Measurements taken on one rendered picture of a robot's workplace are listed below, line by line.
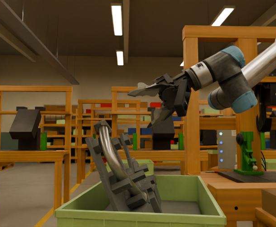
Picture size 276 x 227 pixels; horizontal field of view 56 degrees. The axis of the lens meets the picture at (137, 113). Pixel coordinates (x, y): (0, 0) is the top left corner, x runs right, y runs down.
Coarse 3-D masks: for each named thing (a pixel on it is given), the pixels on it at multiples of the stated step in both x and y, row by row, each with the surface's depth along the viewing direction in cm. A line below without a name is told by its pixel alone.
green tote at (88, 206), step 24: (96, 192) 97; (168, 192) 121; (192, 192) 120; (72, 216) 65; (96, 216) 64; (120, 216) 63; (144, 216) 62; (168, 216) 62; (192, 216) 61; (216, 216) 61
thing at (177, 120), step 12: (96, 108) 826; (108, 108) 828; (120, 108) 829; (132, 108) 831; (144, 108) 833; (156, 108) 835; (120, 120) 835; (132, 120) 836; (144, 120) 839; (180, 120) 844; (120, 132) 835; (132, 132) 833; (144, 132) 833; (180, 132) 842; (144, 144) 849
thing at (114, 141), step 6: (114, 138) 92; (114, 144) 90; (120, 144) 93; (114, 150) 90; (120, 162) 90; (126, 168) 97; (150, 192) 101; (150, 198) 92; (156, 204) 91; (156, 210) 91
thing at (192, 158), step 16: (192, 48) 189; (240, 48) 190; (256, 48) 191; (192, 64) 188; (192, 96) 186; (192, 112) 185; (256, 112) 187; (192, 128) 184; (240, 128) 186; (256, 128) 186; (192, 144) 183; (256, 144) 185; (192, 160) 182; (240, 160) 186
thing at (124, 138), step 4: (120, 136) 109; (124, 136) 110; (128, 136) 110; (124, 140) 108; (128, 140) 108; (124, 144) 108; (128, 144) 110; (124, 148) 108; (128, 152) 109; (128, 156) 108; (128, 160) 107; (132, 160) 113; (128, 164) 107; (132, 164) 109; (132, 168) 106; (156, 188) 117; (156, 192) 111; (156, 196) 108; (160, 200) 117; (160, 204) 112
